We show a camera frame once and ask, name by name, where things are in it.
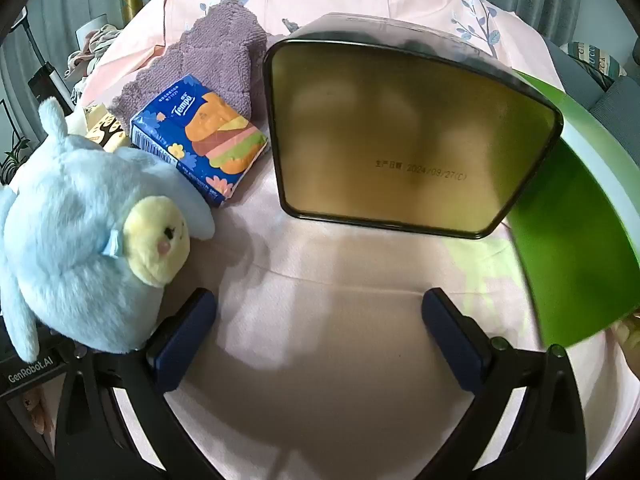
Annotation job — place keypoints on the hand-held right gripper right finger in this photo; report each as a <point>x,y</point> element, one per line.
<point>450,340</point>

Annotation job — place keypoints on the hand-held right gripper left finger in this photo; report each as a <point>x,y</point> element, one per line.
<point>187,340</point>

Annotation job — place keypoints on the green cardboard box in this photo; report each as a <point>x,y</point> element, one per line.
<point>565,240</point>

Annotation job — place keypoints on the light blue plush toy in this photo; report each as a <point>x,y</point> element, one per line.
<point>75,220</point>

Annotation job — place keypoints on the blue tissue pack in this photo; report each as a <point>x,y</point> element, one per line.
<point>210,135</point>

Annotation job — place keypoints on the purple fluffy towel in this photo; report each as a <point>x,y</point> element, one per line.
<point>215,55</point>

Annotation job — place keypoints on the pink printed bed sheet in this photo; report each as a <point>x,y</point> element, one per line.
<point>320,285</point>

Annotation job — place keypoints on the black and gold tin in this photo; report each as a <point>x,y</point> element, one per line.
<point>400,135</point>

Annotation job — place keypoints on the potted plant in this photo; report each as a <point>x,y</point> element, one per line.
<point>15,155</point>

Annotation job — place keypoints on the yellow tree print tissue pack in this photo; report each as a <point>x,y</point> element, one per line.
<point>102,132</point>

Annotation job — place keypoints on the black floor stand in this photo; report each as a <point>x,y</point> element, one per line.
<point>47,85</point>

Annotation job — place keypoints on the grey blue sofa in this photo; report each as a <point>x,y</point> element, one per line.
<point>620,97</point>

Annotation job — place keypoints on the pile of clothes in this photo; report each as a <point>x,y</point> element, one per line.
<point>92,47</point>

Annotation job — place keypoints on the striped pillow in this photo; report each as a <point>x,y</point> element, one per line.
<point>595,62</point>

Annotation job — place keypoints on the white lamp shade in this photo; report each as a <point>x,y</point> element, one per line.
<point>92,25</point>

